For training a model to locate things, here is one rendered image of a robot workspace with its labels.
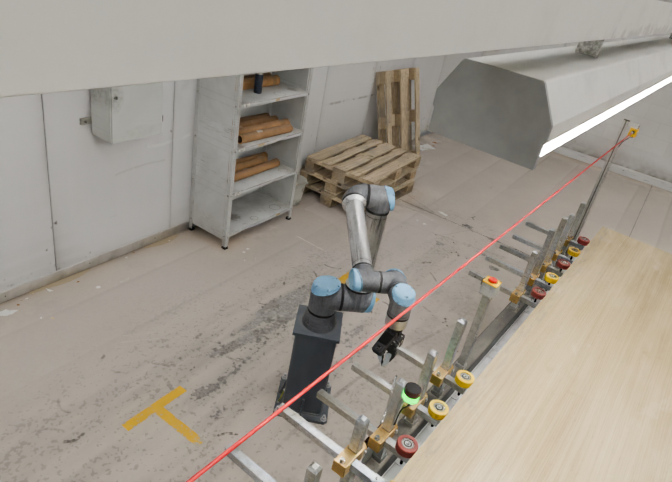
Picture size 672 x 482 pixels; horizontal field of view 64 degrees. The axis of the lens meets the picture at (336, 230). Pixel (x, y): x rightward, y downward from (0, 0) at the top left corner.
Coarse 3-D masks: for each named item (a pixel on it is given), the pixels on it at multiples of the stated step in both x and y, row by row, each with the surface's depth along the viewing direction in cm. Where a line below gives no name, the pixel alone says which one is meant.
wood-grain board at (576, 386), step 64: (640, 256) 376; (576, 320) 290; (640, 320) 302; (512, 384) 236; (576, 384) 244; (640, 384) 252; (448, 448) 199; (512, 448) 204; (576, 448) 210; (640, 448) 216
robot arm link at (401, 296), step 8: (392, 288) 213; (400, 288) 209; (408, 288) 210; (392, 296) 208; (400, 296) 205; (408, 296) 206; (392, 304) 209; (400, 304) 206; (408, 304) 206; (392, 312) 210; (400, 312) 208; (408, 312) 209; (400, 320) 210
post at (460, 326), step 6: (462, 318) 232; (456, 324) 232; (462, 324) 230; (456, 330) 233; (462, 330) 232; (456, 336) 234; (450, 342) 237; (456, 342) 235; (450, 348) 238; (456, 348) 237; (450, 354) 239; (444, 360) 242; (450, 360) 240; (444, 366) 243; (450, 366) 243; (444, 384) 250; (438, 390) 249
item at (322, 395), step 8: (320, 392) 218; (320, 400) 218; (328, 400) 215; (336, 400) 215; (336, 408) 213; (344, 408) 212; (344, 416) 212; (352, 416) 210; (368, 432) 206; (392, 440) 203; (392, 448) 201; (400, 456) 199
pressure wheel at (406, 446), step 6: (402, 438) 198; (408, 438) 199; (414, 438) 199; (396, 444) 197; (402, 444) 196; (408, 444) 196; (414, 444) 197; (396, 450) 197; (402, 450) 194; (408, 450) 194; (414, 450) 195; (402, 456) 195; (408, 456) 195; (402, 462) 201
